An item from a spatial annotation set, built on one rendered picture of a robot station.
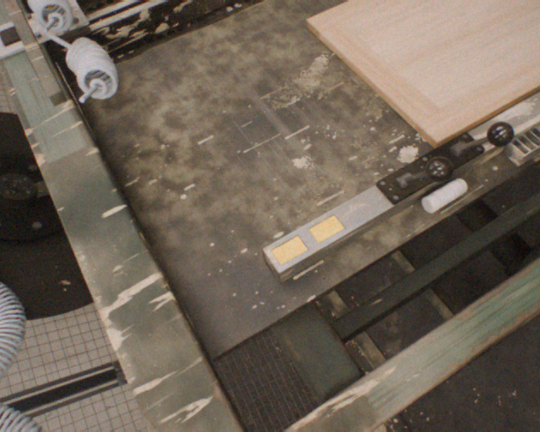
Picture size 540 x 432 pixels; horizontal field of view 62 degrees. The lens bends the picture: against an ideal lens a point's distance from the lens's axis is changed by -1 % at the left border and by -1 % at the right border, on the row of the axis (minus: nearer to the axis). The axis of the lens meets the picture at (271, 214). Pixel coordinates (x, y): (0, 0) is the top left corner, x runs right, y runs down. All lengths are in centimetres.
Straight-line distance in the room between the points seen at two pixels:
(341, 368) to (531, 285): 30
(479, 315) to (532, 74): 55
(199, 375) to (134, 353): 9
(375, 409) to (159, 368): 28
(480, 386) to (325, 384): 193
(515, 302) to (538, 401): 180
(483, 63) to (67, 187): 84
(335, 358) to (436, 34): 73
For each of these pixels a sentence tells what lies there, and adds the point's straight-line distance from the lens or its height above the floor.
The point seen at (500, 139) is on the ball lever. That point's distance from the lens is 76.
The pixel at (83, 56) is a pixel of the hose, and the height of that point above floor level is 187.
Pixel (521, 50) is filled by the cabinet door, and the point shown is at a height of 110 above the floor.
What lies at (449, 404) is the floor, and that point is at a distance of 275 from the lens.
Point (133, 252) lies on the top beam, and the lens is 69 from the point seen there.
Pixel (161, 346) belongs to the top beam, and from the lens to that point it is 63.
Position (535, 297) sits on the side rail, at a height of 146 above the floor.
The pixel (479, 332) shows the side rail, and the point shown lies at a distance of 70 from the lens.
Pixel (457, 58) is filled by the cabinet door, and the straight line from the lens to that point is 107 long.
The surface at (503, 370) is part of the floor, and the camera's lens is 253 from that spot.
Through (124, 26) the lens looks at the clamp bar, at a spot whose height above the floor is 169.
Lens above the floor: 215
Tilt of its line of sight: 41 degrees down
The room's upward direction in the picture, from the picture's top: 98 degrees counter-clockwise
